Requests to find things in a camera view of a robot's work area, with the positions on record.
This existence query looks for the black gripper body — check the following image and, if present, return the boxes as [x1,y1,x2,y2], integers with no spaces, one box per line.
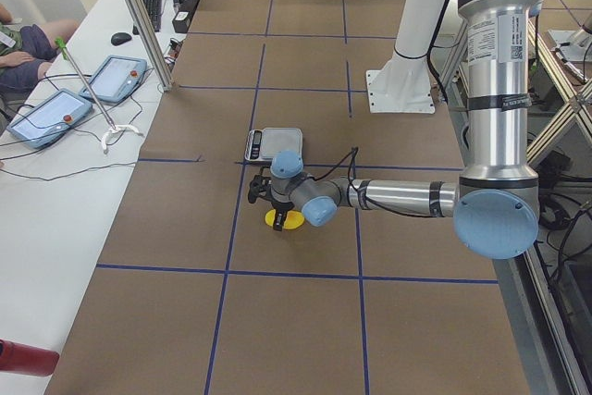
[271,194,292,213]

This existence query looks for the yellow mango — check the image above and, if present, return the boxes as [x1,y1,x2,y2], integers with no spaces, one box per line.
[265,209,305,231]

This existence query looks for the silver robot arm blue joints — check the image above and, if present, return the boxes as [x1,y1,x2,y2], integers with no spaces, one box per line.
[269,0,542,259]

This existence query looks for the silver digital kitchen scale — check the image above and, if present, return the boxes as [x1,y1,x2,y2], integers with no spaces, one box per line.
[244,128,303,164]

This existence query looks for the far blue teach pendant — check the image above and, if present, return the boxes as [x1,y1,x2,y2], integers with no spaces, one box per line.
[88,55,147,105]

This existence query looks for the blue teach pendant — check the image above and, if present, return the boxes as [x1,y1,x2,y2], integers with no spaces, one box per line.
[88,55,147,105]
[7,89,93,149]

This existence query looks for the black computer box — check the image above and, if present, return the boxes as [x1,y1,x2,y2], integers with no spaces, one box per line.
[172,0,200,33]

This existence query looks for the black computer mouse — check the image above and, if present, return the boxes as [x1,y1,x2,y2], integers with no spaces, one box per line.
[110,32,132,46]

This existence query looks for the black keyboard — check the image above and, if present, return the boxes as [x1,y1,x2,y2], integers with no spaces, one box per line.
[142,0,162,32]

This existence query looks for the near blue teach pendant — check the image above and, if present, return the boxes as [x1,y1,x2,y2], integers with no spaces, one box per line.
[7,89,93,149]

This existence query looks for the metal reacher grabber stick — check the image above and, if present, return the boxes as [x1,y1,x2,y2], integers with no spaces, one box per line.
[55,36,143,154]

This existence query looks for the seated person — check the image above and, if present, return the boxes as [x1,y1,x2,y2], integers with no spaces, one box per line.
[0,5,80,93]

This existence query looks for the red cylinder bottle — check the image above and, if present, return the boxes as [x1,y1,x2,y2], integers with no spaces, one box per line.
[1,339,60,376]

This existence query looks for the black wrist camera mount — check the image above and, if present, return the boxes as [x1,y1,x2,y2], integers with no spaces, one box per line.
[247,174,272,204]

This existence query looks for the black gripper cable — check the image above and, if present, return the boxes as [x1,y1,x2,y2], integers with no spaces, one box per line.
[258,146,371,211]

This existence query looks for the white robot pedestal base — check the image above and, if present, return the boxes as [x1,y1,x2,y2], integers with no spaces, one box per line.
[366,0,446,114]

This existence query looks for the aluminium frame post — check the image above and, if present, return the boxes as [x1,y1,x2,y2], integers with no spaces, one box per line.
[125,0,173,92]

